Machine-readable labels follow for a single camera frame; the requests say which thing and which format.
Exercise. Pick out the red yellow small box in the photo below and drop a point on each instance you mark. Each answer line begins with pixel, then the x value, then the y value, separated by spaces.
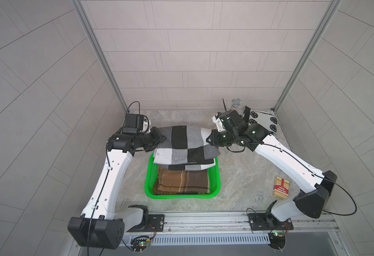
pixel 281 188

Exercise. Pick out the glass tube on black stand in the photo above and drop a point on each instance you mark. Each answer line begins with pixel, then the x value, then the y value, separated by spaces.
pixel 235 104

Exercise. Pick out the grey black checkered scarf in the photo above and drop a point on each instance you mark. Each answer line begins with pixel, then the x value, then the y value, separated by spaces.
pixel 185 148

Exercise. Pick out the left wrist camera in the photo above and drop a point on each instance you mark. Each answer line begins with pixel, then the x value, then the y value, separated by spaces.
pixel 136 124

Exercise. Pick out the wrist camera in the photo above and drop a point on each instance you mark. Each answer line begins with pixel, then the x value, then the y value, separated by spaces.
pixel 136 124
pixel 228 120

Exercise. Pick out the right small circuit board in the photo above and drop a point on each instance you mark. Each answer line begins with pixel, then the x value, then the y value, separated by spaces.
pixel 277 241

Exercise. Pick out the black white houndstooth scarf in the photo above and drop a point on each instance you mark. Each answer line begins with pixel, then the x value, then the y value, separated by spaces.
pixel 265 119

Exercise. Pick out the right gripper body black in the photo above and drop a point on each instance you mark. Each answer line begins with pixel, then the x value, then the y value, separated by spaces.
pixel 224 138

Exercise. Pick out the green plastic basket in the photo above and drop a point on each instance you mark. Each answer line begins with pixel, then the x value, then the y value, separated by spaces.
pixel 151 178

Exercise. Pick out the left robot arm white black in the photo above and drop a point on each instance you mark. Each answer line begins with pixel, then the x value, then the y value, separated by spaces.
pixel 99 226

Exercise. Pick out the small circuit board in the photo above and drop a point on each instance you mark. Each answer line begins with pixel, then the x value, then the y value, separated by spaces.
pixel 140 243
pixel 277 241

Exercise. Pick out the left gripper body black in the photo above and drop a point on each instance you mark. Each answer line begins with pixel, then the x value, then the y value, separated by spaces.
pixel 151 138

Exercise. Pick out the brown plaid fringed scarf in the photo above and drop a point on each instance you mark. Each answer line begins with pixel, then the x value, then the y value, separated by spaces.
pixel 181 182

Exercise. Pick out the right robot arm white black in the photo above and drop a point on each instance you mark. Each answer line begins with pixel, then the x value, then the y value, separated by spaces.
pixel 315 186

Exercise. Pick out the aluminium front rail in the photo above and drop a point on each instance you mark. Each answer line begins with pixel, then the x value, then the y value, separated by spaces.
pixel 235 222

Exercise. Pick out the left small circuit board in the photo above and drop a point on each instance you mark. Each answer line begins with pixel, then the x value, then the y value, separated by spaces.
pixel 140 243

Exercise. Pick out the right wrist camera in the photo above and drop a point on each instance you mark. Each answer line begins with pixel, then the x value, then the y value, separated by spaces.
pixel 228 120

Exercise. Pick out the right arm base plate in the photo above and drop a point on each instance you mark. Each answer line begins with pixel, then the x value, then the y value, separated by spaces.
pixel 260 221

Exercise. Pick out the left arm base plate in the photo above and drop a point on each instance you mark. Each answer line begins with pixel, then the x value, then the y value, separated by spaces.
pixel 155 222

